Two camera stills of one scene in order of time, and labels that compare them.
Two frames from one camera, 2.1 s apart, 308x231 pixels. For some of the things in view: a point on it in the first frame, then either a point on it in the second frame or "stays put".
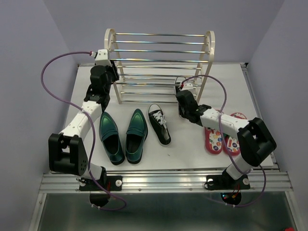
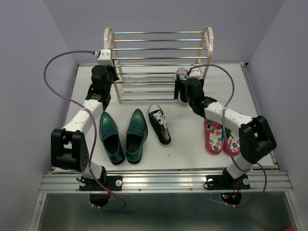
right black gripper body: [181, 111] -> [190, 101]
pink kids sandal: [232, 143] stays put
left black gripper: [113, 70] stays put
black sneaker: [158, 121] stays put
